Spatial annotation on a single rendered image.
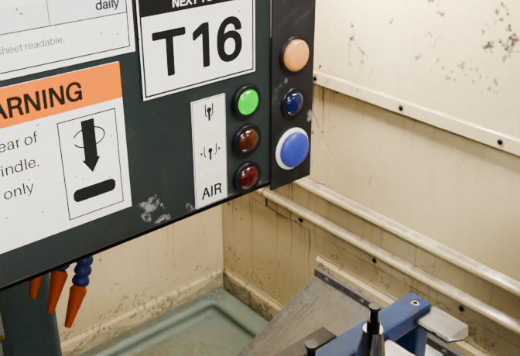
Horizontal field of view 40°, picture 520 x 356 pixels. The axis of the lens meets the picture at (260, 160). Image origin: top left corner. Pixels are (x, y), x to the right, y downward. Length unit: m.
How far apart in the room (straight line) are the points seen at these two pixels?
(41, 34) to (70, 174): 0.09
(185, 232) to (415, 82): 0.87
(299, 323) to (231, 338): 0.35
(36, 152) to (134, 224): 0.10
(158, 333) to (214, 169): 1.52
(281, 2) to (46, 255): 0.25
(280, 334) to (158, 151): 1.26
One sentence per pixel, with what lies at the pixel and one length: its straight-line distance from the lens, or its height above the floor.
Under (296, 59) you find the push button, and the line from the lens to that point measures 0.56.
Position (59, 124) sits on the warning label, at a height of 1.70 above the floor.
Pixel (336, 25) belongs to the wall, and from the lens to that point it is 1.52.
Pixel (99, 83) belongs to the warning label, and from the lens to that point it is 0.47.
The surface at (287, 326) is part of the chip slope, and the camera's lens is 1.74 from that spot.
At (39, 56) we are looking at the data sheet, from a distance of 0.44.
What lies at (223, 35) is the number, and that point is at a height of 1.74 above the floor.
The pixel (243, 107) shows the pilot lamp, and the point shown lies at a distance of 0.53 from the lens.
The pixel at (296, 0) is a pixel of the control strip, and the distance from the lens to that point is 0.55.
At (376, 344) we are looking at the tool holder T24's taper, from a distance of 0.94.
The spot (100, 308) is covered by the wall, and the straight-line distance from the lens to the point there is 1.95.
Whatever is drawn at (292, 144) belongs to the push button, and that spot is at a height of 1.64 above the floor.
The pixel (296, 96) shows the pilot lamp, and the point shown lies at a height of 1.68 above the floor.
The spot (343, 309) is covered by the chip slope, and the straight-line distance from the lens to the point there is 1.73.
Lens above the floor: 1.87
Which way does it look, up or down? 25 degrees down
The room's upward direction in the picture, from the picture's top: straight up
